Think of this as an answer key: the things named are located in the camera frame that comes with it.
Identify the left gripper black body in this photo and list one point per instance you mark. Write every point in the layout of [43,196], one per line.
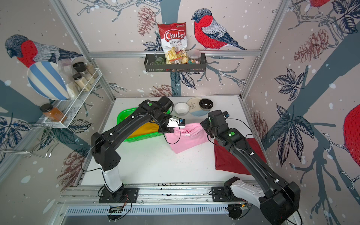
[163,121]

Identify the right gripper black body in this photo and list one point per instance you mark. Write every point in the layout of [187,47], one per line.
[206,125]

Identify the yellow t-shirt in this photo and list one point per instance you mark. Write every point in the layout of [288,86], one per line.
[146,129]

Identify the pink t-shirt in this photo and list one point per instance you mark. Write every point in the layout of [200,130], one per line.
[186,138]

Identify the green plastic basket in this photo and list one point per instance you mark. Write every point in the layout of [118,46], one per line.
[125,114]

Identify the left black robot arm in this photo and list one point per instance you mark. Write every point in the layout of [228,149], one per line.
[104,146]

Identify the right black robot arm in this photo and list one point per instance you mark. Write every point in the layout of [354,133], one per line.
[276,198]

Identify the dark red folded t-shirt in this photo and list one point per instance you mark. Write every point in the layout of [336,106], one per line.
[225,161]

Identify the small white bowl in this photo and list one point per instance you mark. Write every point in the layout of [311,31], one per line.
[181,108]

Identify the black bowl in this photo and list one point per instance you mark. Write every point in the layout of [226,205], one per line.
[206,104]

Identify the beige and blue plate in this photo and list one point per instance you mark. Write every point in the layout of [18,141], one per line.
[194,107]

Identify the green glass jar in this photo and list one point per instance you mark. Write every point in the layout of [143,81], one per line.
[160,61]

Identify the clear lidded candy jar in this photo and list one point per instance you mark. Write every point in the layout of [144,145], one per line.
[194,56]

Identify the Chuba cassava chips bag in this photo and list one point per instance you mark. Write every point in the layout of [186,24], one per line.
[174,42]

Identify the black lid spice jar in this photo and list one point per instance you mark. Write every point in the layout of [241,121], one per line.
[82,82]
[81,68]

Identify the orange spice jar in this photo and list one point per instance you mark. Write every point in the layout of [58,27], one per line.
[53,113]

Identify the blue striped plate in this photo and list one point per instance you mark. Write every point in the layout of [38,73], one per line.
[44,78]

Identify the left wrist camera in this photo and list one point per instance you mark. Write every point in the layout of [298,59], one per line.
[176,122]

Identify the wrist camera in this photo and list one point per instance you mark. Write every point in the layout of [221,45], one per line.
[226,114]
[176,122]

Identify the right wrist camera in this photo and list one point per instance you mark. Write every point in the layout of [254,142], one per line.
[226,114]

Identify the black wall shelf basket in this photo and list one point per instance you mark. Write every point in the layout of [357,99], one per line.
[150,65]

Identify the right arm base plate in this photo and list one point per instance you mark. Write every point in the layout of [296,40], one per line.
[223,194]

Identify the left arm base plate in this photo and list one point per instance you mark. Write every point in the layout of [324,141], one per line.
[128,195]

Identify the white wire wall rack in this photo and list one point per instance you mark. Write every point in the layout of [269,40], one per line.
[70,108]

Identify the chrome wire hanger rack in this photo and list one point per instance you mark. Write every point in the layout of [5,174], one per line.
[28,140]

